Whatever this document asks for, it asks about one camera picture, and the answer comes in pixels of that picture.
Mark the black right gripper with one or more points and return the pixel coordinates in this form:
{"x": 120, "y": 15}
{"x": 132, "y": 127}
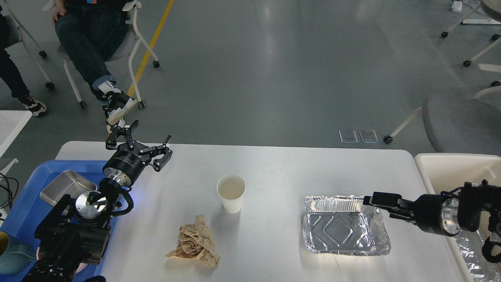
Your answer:
{"x": 434, "y": 214}

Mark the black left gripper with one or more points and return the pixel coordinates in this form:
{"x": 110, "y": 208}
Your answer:
{"x": 130, "y": 158}

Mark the aluminium foil tray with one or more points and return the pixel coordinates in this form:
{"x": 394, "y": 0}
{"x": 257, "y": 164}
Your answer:
{"x": 343, "y": 225}

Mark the stainless steel tray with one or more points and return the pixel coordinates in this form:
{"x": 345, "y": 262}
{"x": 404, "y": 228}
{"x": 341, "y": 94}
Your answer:
{"x": 68, "y": 182}

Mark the white paper cup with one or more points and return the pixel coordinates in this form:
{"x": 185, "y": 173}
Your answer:
{"x": 231, "y": 189}

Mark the brown paper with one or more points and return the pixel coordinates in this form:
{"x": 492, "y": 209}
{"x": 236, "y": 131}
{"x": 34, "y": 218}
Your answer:
{"x": 196, "y": 241}

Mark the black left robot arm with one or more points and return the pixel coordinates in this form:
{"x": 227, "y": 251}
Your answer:
{"x": 77, "y": 229}

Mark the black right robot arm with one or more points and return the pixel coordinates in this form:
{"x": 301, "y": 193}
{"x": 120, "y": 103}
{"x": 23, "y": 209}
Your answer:
{"x": 473, "y": 200}

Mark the white plastic bin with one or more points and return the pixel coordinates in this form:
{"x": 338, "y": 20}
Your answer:
{"x": 446, "y": 171}

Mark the foil tray in bin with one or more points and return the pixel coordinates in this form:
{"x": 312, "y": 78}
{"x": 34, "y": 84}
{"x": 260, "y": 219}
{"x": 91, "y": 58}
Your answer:
{"x": 470, "y": 245}

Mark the clear floor plate right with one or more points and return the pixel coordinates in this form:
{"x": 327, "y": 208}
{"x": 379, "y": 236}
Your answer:
{"x": 368, "y": 136}

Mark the clear floor plate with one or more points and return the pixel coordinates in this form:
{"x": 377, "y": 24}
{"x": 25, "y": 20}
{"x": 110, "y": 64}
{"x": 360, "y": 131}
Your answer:
{"x": 368, "y": 136}
{"x": 348, "y": 136}

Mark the clear floor plate left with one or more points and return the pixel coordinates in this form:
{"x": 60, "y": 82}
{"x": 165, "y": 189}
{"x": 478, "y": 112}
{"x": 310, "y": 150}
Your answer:
{"x": 348, "y": 136}

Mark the grey office chair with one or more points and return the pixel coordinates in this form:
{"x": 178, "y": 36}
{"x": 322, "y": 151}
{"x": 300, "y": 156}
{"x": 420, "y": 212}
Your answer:
{"x": 458, "y": 125}

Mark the grey white rolling chair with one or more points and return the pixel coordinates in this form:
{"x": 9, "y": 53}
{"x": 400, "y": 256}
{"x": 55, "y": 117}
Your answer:
{"x": 127, "y": 49}

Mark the blue plastic tray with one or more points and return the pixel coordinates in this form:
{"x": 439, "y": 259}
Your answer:
{"x": 30, "y": 209}

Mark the white side table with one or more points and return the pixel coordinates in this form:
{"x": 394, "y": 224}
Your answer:
{"x": 11, "y": 123}

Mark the seated person in black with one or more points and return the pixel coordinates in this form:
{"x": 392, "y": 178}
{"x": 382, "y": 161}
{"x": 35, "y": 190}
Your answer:
{"x": 91, "y": 31}

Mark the teal ceramic mug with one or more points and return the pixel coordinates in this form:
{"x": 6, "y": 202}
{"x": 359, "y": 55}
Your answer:
{"x": 15, "y": 255}

